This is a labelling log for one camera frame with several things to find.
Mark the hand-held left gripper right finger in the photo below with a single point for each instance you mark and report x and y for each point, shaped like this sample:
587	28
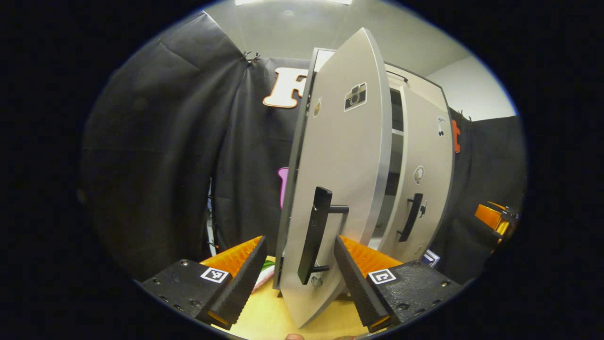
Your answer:
358	288

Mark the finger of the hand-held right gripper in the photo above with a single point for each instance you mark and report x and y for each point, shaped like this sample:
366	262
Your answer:
488	216

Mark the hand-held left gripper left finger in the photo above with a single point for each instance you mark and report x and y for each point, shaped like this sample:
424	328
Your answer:
238	288

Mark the grey cabinet door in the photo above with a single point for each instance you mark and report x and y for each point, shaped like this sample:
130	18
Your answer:
432	156
339	156

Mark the grey cabinet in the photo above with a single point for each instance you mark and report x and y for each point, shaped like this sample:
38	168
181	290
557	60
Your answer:
398	109

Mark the pink and green packet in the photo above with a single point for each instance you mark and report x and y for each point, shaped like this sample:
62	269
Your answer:
264	278

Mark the blue small box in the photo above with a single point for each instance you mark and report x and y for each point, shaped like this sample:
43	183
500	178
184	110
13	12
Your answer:
432	258

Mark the ceiling light panel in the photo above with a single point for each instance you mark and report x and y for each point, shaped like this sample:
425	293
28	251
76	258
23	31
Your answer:
292	2

